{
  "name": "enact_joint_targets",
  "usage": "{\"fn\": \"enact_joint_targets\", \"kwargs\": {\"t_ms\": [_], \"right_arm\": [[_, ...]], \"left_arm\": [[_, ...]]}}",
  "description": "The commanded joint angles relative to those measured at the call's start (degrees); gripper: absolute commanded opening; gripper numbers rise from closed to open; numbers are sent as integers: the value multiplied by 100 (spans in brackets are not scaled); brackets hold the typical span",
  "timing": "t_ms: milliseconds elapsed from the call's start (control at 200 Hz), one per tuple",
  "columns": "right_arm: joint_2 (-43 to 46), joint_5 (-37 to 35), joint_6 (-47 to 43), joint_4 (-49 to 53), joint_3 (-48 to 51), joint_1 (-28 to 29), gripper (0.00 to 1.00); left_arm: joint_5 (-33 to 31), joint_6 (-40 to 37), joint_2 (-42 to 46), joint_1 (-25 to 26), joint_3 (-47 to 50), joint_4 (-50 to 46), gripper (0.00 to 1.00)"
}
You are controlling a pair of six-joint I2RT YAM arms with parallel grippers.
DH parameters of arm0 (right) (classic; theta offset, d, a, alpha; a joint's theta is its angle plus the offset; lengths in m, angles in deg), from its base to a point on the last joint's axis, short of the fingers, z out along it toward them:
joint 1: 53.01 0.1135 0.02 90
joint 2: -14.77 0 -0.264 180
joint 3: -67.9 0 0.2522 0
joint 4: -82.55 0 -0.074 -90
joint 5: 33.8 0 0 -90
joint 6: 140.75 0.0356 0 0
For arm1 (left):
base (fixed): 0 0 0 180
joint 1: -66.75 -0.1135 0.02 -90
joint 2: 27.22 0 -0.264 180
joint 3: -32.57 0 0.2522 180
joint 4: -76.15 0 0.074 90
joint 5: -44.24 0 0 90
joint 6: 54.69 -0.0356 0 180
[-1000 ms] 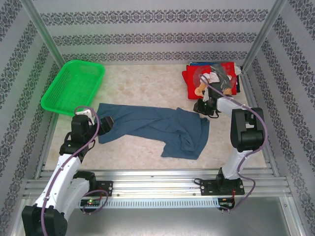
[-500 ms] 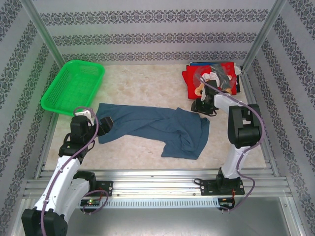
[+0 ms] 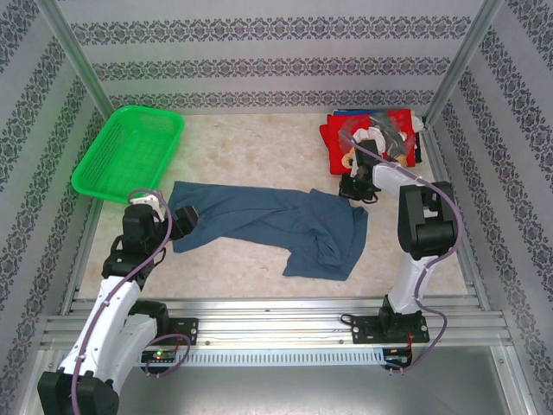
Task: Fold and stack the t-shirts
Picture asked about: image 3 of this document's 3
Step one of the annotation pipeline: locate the green plastic basket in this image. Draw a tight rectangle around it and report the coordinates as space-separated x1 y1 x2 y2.
71 105 186 204

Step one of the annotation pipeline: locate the red teddy bear t-shirt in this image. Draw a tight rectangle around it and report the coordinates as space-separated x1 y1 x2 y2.
319 107 418 176

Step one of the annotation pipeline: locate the metal sheet shelf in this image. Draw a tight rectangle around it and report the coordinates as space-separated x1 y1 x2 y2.
25 349 532 415

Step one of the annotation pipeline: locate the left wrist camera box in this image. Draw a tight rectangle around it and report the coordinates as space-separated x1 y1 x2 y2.
127 192 164 218

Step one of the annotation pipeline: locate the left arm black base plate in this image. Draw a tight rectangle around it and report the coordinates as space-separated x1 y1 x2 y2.
166 317 200 347

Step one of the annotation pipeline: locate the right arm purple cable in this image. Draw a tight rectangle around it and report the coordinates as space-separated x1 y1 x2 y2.
352 142 466 375

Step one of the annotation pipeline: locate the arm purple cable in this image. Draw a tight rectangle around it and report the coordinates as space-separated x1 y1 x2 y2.
71 188 191 415
352 142 466 375

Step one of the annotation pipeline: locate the aluminium mounting rail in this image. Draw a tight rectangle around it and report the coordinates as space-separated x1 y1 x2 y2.
41 296 513 349

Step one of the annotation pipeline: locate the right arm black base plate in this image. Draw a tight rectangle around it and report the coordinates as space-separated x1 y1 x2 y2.
350 313 431 346

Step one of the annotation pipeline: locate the slotted grey cable duct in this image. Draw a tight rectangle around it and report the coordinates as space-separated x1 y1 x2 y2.
120 348 385 367

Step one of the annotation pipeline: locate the aluminium frame post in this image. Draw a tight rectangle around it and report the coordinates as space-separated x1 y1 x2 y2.
36 0 124 131
423 0 505 126

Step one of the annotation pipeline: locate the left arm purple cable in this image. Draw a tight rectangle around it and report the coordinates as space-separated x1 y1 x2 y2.
71 188 191 415

